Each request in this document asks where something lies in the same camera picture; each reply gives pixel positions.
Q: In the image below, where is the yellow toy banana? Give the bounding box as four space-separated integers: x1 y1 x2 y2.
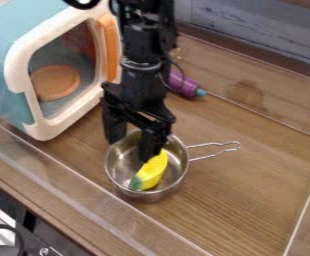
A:
128 149 168 191

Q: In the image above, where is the purple toy eggplant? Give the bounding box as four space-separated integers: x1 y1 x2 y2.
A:
168 69 207 98

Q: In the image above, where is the black cable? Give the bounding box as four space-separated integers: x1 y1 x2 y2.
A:
0 223 27 256

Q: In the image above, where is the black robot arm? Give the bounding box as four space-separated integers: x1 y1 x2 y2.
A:
102 0 178 162

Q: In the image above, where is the orange microwave turntable plate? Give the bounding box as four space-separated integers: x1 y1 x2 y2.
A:
31 65 80 101

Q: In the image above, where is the blue toy microwave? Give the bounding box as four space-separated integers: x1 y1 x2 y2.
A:
0 0 120 141

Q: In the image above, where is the clear acrylic barrier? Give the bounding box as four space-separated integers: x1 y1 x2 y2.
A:
0 124 210 256

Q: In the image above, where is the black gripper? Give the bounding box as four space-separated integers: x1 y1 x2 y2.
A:
102 59 176 162

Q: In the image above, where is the silver pot with wire handle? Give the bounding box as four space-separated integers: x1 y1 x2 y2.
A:
104 129 241 203

